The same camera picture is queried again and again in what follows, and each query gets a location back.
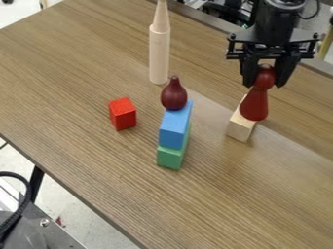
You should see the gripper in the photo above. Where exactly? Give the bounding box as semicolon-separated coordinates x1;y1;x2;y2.
225;24;323;89

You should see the dark red pawn toy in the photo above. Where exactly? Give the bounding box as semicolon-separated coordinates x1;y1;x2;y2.
238;63;278;122

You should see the light wooden block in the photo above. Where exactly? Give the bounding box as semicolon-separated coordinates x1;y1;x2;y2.
225;94;258;143

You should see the blue rectangular block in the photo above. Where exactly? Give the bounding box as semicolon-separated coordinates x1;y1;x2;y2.
157;98;196;151

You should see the green rectangular block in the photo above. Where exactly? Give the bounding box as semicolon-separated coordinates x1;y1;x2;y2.
154;123;193;171

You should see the red cube block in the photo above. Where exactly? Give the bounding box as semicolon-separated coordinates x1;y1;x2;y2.
107;96;138;132

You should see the dark red teardrop toy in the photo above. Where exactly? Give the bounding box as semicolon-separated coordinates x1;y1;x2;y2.
160;75;189;111

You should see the light wooden cylinder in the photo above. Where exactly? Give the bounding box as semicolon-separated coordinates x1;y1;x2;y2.
148;23;172;86

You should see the light wooden cone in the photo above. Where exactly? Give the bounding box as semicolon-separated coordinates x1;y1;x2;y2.
149;0;172;34

